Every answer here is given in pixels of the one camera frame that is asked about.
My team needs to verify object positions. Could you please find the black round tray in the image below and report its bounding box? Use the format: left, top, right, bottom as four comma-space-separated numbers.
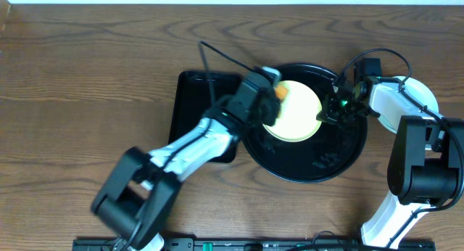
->
241, 63, 368, 184

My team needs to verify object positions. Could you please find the black rectangular tray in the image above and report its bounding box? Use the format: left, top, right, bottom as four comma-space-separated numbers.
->
168, 70, 241, 144

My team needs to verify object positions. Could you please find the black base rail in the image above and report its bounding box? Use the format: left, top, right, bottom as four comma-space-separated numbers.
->
72, 236, 436, 251

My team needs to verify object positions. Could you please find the orange yellow sponge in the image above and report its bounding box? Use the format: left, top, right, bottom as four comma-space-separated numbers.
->
274, 84, 289, 101

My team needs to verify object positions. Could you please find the yellow plate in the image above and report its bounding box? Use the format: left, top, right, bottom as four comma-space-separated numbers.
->
263, 81, 322, 142

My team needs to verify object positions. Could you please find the light blue plate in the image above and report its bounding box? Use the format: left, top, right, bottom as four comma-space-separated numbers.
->
370, 78, 440, 133

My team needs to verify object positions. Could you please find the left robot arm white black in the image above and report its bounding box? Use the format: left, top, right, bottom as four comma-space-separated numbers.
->
91, 88, 288, 250

